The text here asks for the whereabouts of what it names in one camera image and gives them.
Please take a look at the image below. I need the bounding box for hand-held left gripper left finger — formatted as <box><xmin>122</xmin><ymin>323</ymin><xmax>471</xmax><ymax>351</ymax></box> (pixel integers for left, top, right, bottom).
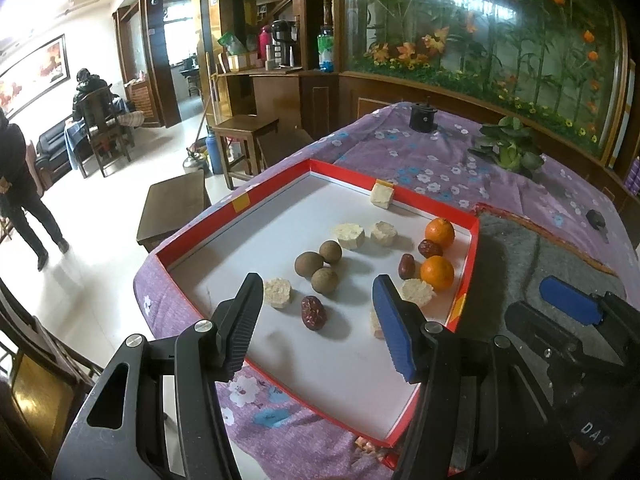
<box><xmin>50</xmin><ymin>272</ymin><xmax>265</xmax><ymax>480</ymax></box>

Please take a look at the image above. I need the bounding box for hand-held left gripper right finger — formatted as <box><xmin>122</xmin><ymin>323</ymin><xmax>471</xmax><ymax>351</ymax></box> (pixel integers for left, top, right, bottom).
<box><xmin>371</xmin><ymin>274</ymin><xmax>576</xmax><ymax>480</ymax></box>

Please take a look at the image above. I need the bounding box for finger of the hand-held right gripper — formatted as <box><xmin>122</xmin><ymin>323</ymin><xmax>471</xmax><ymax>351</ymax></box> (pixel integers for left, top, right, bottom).
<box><xmin>539</xmin><ymin>275</ymin><xmax>640</xmax><ymax>362</ymax></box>
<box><xmin>504</xmin><ymin>301</ymin><xmax>601</xmax><ymax>376</ymax></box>

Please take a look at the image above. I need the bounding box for orange mandarin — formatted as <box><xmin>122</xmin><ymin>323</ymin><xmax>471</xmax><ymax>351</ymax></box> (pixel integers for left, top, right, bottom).
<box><xmin>420</xmin><ymin>256</ymin><xmax>456</xmax><ymax>291</ymax></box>
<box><xmin>425</xmin><ymin>217</ymin><xmax>456</xmax><ymax>250</ymax></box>

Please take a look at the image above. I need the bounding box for brown longan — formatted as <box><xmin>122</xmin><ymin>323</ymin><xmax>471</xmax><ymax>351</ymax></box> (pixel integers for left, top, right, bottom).
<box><xmin>294</xmin><ymin>251</ymin><xmax>319</xmax><ymax>279</ymax></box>
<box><xmin>318</xmin><ymin>240</ymin><xmax>343</xmax><ymax>265</ymax></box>
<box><xmin>311</xmin><ymin>266</ymin><xmax>340</xmax><ymax>294</ymax></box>

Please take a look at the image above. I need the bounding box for red cardboard box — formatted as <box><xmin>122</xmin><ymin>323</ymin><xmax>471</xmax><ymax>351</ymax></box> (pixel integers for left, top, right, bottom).
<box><xmin>152</xmin><ymin>159</ymin><xmax>481</xmax><ymax>448</ymax></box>

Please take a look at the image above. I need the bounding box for square beige cake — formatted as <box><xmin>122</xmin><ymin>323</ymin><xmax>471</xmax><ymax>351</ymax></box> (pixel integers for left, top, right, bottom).
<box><xmin>371</xmin><ymin>181</ymin><xmax>396</xmax><ymax>208</ymax></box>

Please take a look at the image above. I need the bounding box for grey felt mat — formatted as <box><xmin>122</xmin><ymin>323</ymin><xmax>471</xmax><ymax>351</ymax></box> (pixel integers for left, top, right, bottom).
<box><xmin>470</xmin><ymin>202</ymin><xmax>628</xmax><ymax>331</ymax></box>

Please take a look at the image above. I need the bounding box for black seat belt buckle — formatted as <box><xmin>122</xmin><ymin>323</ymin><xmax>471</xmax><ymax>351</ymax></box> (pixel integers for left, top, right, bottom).
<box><xmin>585</xmin><ymin>209</ymin><xmax>610</xmax><ymax>235</ymax></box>

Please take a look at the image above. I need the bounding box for dark low table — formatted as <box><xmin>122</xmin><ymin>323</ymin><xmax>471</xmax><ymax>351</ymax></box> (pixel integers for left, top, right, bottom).
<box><xmin>136</xmin><ymin>169</ymin><xmax>213</xmax><ymax>253</ymax></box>

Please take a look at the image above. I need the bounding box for green bok choy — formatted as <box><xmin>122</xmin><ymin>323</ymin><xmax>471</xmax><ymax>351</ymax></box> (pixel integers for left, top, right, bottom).
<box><xmin>467</xmin><ymin>116</ymin><xmax>545</xmax><ymax>178</ymax></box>

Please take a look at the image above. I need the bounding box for purple floral cloth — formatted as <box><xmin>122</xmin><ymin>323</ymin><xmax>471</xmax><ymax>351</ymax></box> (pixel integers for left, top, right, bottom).
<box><xmin>132</xmin><ymin>101</ymin><xmax>640</xmax><ymax>480</ymax></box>

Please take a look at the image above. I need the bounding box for metal kettle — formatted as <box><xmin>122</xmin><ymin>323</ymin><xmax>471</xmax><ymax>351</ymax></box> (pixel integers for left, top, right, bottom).
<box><xmin>182</xmin><ymin>147</ymin><xmax>210</xmax><ymax>178</ymax></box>

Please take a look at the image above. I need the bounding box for blue thermos bottle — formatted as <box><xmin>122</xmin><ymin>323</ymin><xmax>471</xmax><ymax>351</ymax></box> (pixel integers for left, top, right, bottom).
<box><xmin>206</xmin><ymin>129</ymin><xmax>224</xmax><ymax>176</ymax></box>

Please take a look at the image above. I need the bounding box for wooden stool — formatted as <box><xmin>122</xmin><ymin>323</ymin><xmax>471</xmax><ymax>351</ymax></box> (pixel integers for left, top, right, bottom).
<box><xmin>212</xmin><ymin>114</ymin><xmax>281</xmax><ymax>188</ymax></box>

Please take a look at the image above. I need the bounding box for dark wooden chair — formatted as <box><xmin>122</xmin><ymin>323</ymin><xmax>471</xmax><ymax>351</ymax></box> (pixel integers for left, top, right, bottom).
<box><xmin>0</xmin><ymin>280</ymin><xmax>101</xmax><ymax>480</ymax></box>

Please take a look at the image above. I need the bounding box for black cup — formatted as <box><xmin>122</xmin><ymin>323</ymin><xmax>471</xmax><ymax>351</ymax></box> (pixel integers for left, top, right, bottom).
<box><xmin>409</xmin><ymin>97</ymin><xmax>438</xmax><ymax>133</ymax></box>

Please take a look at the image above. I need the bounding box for wooden sideboard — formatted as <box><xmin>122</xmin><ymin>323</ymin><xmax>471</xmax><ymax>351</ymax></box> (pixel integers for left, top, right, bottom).
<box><xmin>212</xmin><ymin>65</ymin><xmax>346</xmax><ymax>141</ymax></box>

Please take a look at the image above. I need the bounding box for dark sofa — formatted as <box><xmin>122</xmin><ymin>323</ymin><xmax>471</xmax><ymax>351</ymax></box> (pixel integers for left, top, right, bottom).
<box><xmin>27</xmin><ymin>117</ymin><xmax>81</xmax><ymax>186</ymax></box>

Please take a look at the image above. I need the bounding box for flower mural glass panel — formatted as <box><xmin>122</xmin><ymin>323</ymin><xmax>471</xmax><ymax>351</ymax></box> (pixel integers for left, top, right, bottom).
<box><xmin>345</xmin><ymin>0</ymin><xmax>626</xmax><ymax>161</ymax></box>

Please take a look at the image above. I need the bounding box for green bag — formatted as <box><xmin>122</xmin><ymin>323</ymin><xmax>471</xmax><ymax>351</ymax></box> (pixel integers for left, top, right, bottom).
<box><xmin>218</xmin><ymin>31</ymin><xmax>248</xmax><ymax>58</ymax></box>

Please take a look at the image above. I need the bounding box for green blue bottle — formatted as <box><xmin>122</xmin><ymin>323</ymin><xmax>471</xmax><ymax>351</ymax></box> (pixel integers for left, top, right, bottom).
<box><xmin>317</xmin><ymin>24</ymin><xmax>336</xmax><ymax>73</ymax></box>

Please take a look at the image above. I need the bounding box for red wall painting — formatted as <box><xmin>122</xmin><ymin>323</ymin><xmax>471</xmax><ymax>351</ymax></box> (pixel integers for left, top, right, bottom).
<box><xmin>0</xmin><ymin>34</ymin><xmax>68</xmax><ymax>116</ymax></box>

